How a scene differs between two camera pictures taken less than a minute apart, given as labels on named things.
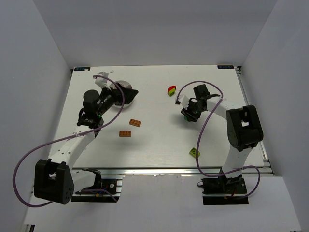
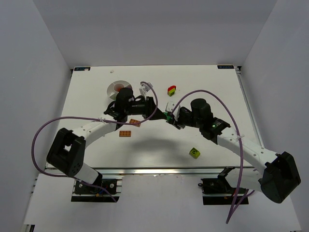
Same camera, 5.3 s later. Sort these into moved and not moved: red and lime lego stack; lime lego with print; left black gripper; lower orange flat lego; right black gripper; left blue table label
Moved: left black gripper; right black gripper
Not moved: red and lime lego stack; left blue table label; lower orange flat lego; lime lego with print
